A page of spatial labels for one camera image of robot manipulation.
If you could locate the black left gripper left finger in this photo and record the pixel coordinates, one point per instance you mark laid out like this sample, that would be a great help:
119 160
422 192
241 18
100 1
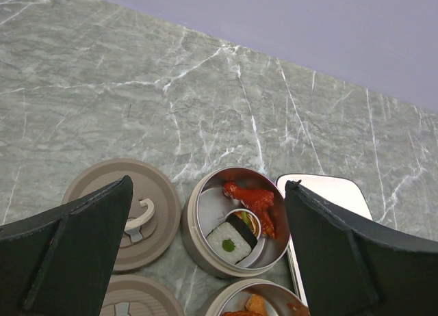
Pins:
59 262

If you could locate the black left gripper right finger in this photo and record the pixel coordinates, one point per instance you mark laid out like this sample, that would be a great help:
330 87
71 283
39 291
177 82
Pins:
354 266

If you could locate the brown tin lid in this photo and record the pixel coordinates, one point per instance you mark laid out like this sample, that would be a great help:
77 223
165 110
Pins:
138 295
155 209

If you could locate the brown round food piece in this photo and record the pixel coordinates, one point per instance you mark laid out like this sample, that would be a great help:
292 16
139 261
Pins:
250 219

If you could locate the red sausage piece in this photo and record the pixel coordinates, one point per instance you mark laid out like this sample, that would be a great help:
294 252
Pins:
259 201

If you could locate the sushi roll piece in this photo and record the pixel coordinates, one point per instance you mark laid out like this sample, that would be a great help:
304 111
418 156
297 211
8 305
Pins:
232 240

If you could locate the near metal lunch tin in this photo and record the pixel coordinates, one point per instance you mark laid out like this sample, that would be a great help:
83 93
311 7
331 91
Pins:
279 300

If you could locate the metal lunch tin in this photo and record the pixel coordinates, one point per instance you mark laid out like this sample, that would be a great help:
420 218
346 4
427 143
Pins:
206 208
279 300

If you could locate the far metal lunch tin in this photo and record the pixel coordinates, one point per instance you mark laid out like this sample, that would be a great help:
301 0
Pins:
206 208

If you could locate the white rectangular plate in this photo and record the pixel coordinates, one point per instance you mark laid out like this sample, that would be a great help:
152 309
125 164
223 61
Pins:
332 191

